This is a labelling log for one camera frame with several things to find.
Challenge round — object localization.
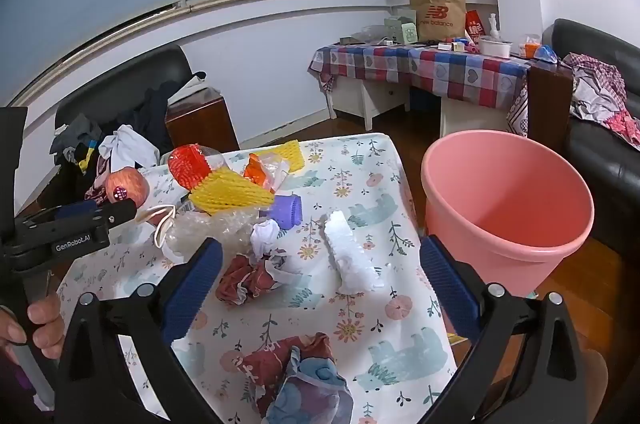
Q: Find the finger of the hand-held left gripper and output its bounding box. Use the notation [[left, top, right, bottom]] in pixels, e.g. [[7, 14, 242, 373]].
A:
[[16, 197, 138, 245]]

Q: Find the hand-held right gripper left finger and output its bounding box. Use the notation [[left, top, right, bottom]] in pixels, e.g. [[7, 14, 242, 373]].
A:
[[54, 237, 224, 424]]

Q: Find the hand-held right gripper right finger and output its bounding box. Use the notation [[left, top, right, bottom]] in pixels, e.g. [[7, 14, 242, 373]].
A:
[[419, 235, 587, 424]]

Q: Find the dark red wrapper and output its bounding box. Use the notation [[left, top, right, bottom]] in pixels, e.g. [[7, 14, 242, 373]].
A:
[[216, 251, 302, 306]]

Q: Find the clear plastic bag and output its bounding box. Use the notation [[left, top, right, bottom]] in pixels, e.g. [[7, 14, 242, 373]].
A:
[[165, 207, 257, 266]]

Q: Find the white paper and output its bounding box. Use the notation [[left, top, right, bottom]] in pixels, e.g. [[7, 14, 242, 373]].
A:
[[249, 219, 282, 258]]

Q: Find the large yellow foam net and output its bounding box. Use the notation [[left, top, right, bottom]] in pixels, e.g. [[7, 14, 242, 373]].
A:
[[189, 169, 276, 216]]

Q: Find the pink plastic bucket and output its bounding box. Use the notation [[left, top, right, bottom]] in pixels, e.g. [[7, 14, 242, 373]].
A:
[[421, 130, 596, 300]]

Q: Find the white foam piece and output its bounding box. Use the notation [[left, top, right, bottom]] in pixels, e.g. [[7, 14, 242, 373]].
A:
[[322, 210, 386, 293]]

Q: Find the purple wrapper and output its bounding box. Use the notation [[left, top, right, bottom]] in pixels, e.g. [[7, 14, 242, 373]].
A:
[[257, 195, 304, 230]]

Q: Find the red plastic packaging bag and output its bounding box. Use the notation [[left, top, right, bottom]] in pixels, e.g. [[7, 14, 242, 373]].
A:
[[167, 144, 228, 192]]

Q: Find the orange plastic wrapper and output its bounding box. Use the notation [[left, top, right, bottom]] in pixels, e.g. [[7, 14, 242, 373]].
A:
[[243, 153, 275, 193]]

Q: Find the blue red printed bag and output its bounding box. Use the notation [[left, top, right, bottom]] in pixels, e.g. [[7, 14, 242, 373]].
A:
[[239, 331, 354, 424]]

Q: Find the person's left hand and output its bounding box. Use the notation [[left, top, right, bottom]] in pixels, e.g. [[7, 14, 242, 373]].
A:
[[0, 294, 66, 360]]

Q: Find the red patterned cloth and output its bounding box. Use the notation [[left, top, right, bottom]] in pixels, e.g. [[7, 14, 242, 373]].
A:
[[84, 154, 110, 205]]

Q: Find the red apple with sticker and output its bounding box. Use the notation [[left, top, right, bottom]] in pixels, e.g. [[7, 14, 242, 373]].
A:
[[105, 169, 150, 208]]

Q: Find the dark clothes pile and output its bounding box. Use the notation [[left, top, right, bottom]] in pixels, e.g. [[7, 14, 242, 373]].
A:
[[49, 113, 104, 179]]

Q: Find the navy garment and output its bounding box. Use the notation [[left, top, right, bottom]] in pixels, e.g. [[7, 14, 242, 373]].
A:
[[126, 85, 170, 151]]

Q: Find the floral printed tablecloth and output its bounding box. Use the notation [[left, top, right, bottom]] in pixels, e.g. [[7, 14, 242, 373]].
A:
[[55, 133, 457, 424]]

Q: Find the brown wooden side cabinet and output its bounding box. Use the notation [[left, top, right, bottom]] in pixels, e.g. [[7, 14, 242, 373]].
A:
[[164, 88, 240, 153]]

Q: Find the black leather sofa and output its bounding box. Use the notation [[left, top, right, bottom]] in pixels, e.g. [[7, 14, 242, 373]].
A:
[[15, 44, 197, 215]]

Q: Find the black leather armchair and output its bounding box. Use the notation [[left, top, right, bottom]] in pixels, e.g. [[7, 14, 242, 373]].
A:
[[542, 18, 640, 251]]

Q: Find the white desk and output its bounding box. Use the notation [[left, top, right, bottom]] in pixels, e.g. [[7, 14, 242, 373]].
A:
[[327, 76, 512, 138]]

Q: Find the dark wooden cabinet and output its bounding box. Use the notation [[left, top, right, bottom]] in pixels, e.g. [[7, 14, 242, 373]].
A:
[[527, 59, 575, 151]]

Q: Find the checkered tablecloth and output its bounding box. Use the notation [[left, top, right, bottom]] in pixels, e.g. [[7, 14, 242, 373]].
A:
[[307, 43, 534, 138]]

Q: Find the white round tub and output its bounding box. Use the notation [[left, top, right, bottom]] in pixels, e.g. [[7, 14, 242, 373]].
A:
[[478, 35, 514, 58]]

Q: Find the patterned clothes heap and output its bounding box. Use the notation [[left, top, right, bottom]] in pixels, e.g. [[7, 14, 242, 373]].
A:
[[562, 52, 640, 151]]

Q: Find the red packet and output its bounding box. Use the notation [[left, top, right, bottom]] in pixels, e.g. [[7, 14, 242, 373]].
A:
[[465, 10, 485, 40]]

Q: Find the green box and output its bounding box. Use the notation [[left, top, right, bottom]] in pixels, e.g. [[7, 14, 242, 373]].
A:
[[383, 9, 419, 46]]

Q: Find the brown paper bag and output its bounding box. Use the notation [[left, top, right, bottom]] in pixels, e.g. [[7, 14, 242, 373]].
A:
[[408, 0, 467, 43]]

